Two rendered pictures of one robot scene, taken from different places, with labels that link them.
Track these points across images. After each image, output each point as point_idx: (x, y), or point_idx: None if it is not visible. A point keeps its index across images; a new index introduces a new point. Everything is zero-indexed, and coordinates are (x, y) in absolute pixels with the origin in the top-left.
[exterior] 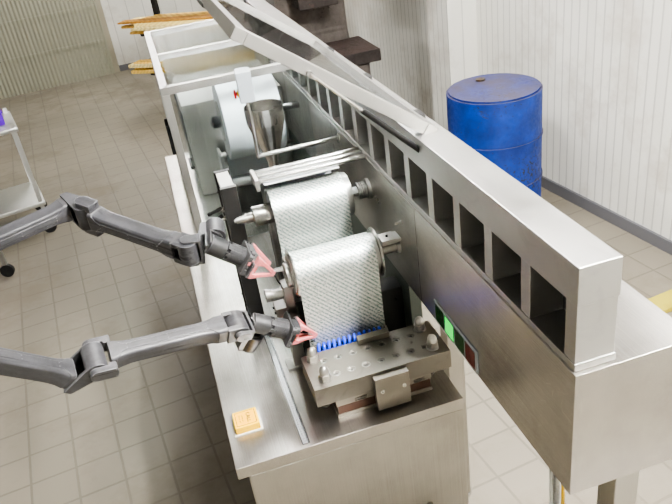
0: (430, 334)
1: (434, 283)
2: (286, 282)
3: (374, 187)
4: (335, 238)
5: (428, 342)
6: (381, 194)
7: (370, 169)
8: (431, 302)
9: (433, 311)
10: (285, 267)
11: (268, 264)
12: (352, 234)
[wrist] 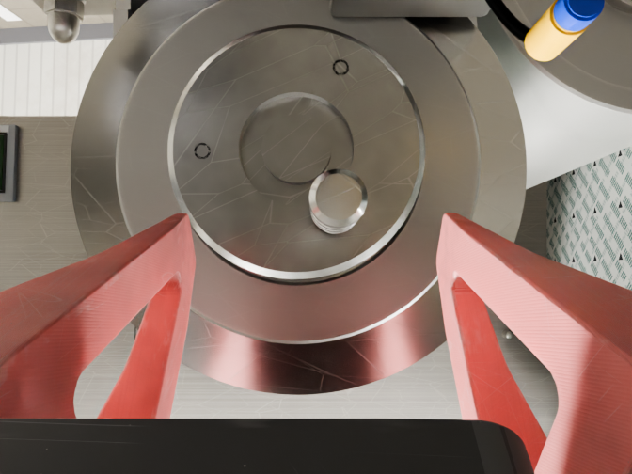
0: (64, 41)
1: (15, 254)
2: (295, 68)
3: (518, 363)
4: (584, 183)
5: (52, 15)
6: (444, 367)
7: (543, 424)
8: (55, 165)
9: (44, 139)
10: (244, 268)
11: (444, 245)
12: (548, 194)
